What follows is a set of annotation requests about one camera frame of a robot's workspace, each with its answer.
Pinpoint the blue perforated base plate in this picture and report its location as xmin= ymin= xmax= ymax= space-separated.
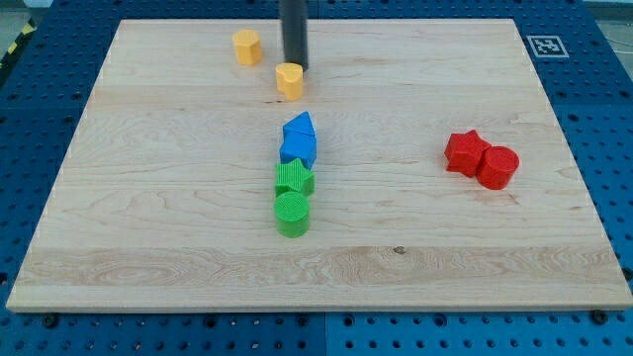
xmin=1 ymin=0 xmax=632 ymax=355

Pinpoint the blue cube block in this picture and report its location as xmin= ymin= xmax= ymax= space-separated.
xmin=279 ymin=132 xmax=317 ymax=169

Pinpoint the yellow heart block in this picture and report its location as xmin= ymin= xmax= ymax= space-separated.
xmin=275 ymin=62 xmax=304 ymax=101

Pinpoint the light wooden board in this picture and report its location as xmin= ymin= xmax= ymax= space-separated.
xmin=7 ymin=19 xmax=632 ymax=312

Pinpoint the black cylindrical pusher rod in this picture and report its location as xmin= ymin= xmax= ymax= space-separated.
xmin=279 ymin=0 xmax=309 ymax=71

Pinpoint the green cylinder block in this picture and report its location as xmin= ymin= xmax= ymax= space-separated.
xmin=274 ymin=191 xmax=310 ymax=238

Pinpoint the blue triangle block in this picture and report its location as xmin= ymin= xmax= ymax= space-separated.
xmin=282 ymin=111 xmax=316 ymax=136

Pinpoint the green star block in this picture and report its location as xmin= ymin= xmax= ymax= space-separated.
xmin=275 ymin=158 xmax=316 ymax=197

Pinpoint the red cylinder block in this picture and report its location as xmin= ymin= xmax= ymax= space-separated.
xmin=476 ymin=146 xmax=520 ymax=190

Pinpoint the white fiducial marker tag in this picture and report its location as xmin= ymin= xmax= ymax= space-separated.
xmin=527 ymin=35 xmax=569 ymax=58

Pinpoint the yellow hexagon block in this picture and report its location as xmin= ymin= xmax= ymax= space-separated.
xmin=231 ymin=29 xmax=263 ymax=66

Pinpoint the red star block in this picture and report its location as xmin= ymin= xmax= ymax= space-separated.
xmin=444 ymin=130 xmax=492 ymax=178

